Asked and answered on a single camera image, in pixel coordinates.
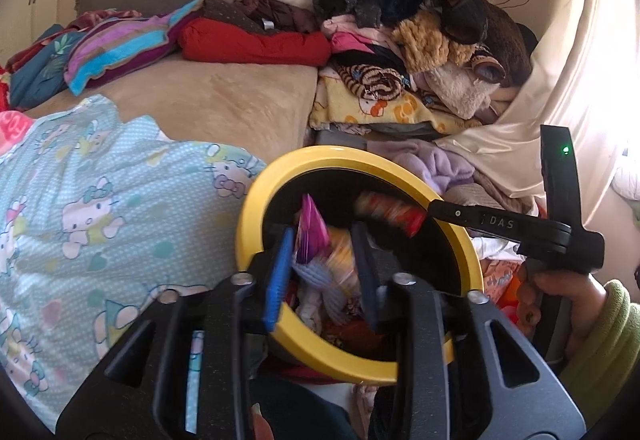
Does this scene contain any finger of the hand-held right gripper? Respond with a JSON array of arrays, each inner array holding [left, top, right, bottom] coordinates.
[[424, 198, 477, 236]]

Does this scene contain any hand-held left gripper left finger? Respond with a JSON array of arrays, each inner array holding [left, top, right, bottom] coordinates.
[[55, 226, 296, 440]]

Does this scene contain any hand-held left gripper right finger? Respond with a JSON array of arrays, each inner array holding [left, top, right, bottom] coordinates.
[[349, 221, 587, 440]]

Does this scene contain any orange yellow snack packet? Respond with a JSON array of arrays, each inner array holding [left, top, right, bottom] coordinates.
[[325, 226, 361, 298]]

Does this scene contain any red wrapper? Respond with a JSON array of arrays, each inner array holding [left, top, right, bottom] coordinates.
[[320, 320, 396, 361]]

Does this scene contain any red snack packet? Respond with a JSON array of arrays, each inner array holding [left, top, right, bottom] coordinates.
[[354, 191, 427, 237]]

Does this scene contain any yellow rimmed black bin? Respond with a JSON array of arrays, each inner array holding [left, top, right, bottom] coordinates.
[[235, 145, 485, 386]]

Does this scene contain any purple snack packet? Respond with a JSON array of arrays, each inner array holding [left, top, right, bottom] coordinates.
[[295, 194, 332, 266]]

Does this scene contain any person's right hand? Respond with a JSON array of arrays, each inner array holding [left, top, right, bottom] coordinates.
[[516, 259, 609, 347]]

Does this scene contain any beige ribbed knit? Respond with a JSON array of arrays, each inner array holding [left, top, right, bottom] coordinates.
[[445, 183, 538, 216]]

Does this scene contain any lilac fleece garment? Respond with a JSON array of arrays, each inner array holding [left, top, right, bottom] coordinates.
[[370, 137, 476, 193]]

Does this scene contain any white cloth bag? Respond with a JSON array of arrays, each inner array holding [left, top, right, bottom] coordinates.
[[470, 230, 531, 266]]

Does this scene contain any pink cartoon cloth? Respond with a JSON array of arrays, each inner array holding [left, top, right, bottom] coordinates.
[[480, 260, 521, 301]]

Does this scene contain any orange plastic object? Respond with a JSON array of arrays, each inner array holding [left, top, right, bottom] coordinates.
[[492, 277, 531, 321]]

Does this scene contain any white shaggy cloth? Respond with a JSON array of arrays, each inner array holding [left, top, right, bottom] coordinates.
[[425, 63, 506, 118]]

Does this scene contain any dark teal cloth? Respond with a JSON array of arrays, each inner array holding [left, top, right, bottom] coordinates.
[[250, 377, 361, 440]]

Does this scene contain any yellow cartoon blanket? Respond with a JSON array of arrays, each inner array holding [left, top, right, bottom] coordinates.
[[309, 70, 483, 136]]

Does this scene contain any tiger striped cloth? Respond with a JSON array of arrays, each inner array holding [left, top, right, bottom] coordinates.
[[335, 63, 408, 101]]

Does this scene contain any tan fuzzy garment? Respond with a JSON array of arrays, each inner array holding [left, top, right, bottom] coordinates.
[[392, 13, 476, 74]]

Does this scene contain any cream satin curtain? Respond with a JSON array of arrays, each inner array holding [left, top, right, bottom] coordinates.
[[435, 0, 640, 231]]

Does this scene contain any brown plush cloth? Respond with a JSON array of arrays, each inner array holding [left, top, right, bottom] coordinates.
[[470, 0, 533, 88]]

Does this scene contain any beige bed sheet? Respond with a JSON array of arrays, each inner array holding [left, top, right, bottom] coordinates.
[[22, 63, 321, 161]]

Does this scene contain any blue cartoon cat blanket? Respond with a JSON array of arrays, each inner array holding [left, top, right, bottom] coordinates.
[[0, 94, 268, 433]]

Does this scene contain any pink garment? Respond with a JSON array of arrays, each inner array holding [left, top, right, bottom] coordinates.
[[322, 15, 401, 54]]

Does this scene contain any red cushion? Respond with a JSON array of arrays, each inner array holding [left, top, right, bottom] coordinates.
[[179, 17, 332, 67]]

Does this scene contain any dark brown dotted cloth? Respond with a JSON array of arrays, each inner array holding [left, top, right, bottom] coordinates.
[[202, 0, 321, 34]]

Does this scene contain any purple striped blanket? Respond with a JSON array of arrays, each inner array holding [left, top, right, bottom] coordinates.
[[64, 0, 208, 96]]

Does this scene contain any maroon patterned blanket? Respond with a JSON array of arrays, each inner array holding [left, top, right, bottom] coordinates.
[[5, 9, 143, 71]]

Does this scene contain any blue floral quilt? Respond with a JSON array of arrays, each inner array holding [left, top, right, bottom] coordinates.
[[7, 23, 88, 110]]

